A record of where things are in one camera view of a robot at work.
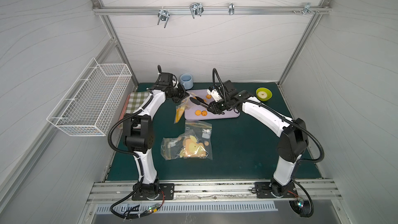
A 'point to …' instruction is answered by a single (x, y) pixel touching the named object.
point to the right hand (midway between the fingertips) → (210, 106)
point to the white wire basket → (88, 107)
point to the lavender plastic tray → (194, 111)
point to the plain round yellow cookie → (198, 112)
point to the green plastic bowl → (264, 94)
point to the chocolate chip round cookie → (204, 113)
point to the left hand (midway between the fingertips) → (191, 93)
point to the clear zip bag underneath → (203, 130)
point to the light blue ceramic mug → (187, 80)
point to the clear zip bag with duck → (185, 145)
